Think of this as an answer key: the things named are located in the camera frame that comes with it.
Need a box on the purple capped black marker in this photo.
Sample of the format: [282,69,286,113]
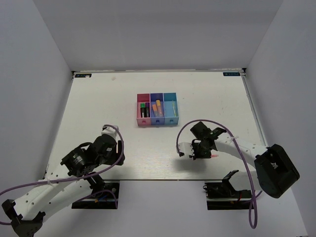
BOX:
[145,102,150,118]

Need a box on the yellow thin pen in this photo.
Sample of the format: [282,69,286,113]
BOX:
[172,101,178,117]

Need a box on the orange capped clear highlighter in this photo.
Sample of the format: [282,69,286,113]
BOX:
[152,104,159,117]

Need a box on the orange capped pink highlighter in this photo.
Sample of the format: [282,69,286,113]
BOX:
[156,100,163,117]

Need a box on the green capped black marker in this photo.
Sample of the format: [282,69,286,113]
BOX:
[140,103,145,118]

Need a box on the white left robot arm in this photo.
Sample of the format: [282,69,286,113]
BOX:
[2,134,124,237]

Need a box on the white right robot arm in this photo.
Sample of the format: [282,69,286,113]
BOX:
[190,121,300,198]

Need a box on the light blue storage drawer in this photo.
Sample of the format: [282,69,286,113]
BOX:
[163,92,179,126]

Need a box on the pink storage drawer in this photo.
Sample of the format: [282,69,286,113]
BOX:
[136,93,151,126]

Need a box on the dark blue storage drawer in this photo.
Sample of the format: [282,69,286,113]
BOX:
[150,93,165,126]

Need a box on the right blue corner label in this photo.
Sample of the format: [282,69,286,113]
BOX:
[223,72,240,77]

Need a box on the blue corner label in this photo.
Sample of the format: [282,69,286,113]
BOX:
[75,74,92,78]
[223,72,240,77]

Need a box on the left blue corner label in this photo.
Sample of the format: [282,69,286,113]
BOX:
[75,74,92,78]

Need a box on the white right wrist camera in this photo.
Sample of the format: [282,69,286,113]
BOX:
[178,142,195,159]

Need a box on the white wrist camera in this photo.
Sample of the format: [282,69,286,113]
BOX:
[101,125,119,139]
[178,142,195,159]

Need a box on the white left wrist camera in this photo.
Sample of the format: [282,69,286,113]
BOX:
[101,125,119,139]

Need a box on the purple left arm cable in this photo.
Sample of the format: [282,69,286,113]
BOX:
[0,124,125,226]

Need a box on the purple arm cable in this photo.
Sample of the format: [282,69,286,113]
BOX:
[0,124,125,226]
[175,119,263,229]

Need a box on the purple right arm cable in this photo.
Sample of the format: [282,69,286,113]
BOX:
[175,119,263,229]

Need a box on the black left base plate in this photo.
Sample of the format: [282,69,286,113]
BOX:
[71,182,120,210]

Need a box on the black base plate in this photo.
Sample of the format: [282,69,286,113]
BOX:
[71,182,120,210]
[203,182,252,210]

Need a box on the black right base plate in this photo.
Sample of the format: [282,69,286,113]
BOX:
[203,182,252,210]

